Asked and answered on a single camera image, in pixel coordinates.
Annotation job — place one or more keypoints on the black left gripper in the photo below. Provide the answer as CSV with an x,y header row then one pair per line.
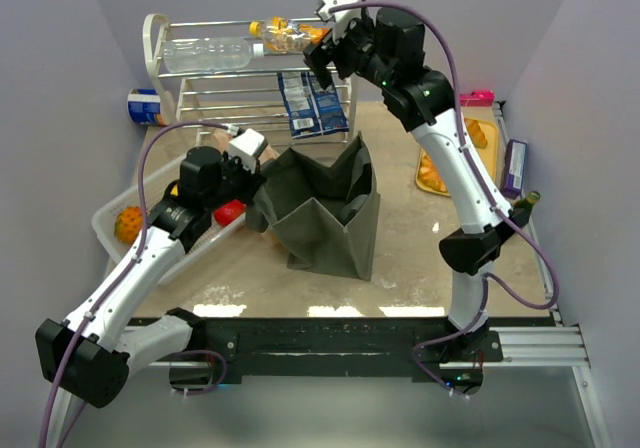
x,y
245,181

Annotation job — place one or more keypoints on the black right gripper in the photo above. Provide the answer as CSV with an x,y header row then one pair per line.
x,y
336,53

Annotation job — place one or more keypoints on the blue chips bag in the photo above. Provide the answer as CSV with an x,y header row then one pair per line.
x,y
312,110

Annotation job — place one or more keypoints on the clear plastic water bottle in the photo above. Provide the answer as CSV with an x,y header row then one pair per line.
x,y
208,55

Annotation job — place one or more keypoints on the green fabric grocery bag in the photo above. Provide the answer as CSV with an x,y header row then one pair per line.
x,y
325,216

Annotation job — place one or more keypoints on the banana print plastic bag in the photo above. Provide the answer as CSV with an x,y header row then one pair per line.
x,y
254,220

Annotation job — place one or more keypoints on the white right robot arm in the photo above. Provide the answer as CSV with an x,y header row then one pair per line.
x,y
429,109

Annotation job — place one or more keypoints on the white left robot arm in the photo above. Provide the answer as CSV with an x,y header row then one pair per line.
x,y
84,353

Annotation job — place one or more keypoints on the red toy tomato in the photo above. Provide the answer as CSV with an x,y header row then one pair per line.
x,y
228,213

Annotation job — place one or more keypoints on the white metal shelf rack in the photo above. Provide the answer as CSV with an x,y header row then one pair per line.
x,y
247,96

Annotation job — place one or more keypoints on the toy pineapple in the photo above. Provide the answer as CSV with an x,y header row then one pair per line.
x,y
128,224

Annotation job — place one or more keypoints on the blue white can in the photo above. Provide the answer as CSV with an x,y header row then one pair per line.
x,y
144,107

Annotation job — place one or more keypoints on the pink box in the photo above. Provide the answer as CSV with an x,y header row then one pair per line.
x,y
477,98

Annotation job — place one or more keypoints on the croissant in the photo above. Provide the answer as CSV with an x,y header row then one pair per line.
x,y
476,133

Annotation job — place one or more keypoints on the purple box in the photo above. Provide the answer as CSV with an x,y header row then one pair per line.
x,y
514,168

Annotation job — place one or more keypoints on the green glass bottle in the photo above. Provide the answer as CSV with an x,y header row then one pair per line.
x,y
523,208

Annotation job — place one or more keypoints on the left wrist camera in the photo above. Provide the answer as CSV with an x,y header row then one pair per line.
x,y
248,147

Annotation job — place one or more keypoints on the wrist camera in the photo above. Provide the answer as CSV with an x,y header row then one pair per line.
x,y
248,147
339,0

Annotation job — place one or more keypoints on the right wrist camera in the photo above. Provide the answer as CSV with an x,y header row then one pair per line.
x,y
339,0

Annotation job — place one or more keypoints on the black base frame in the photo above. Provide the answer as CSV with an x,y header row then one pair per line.
x,y
337,347

